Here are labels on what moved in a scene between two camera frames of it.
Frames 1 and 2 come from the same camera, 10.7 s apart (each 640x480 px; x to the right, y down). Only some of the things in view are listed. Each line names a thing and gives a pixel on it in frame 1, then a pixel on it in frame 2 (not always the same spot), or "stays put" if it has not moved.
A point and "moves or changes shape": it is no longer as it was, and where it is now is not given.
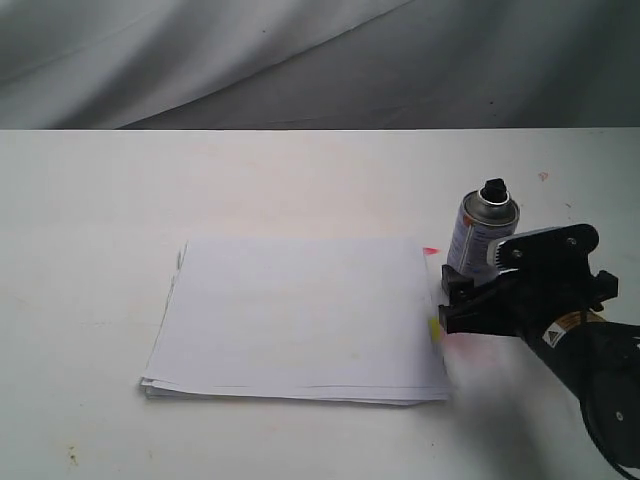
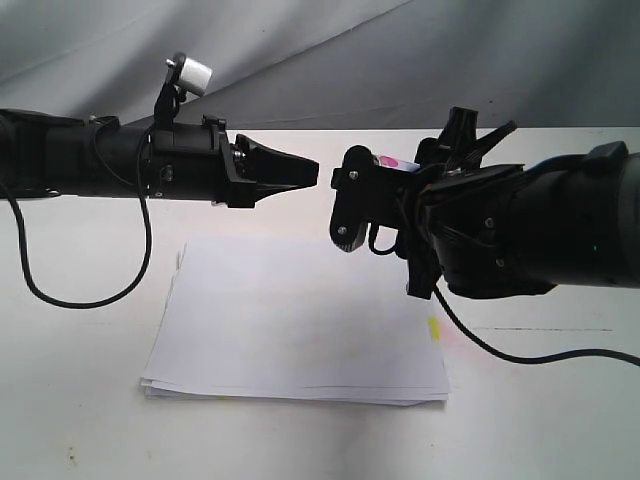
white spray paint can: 488,214 moves or changes shape
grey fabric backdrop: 318,64 stays put
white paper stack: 303,319 stays put
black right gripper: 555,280 -> 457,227
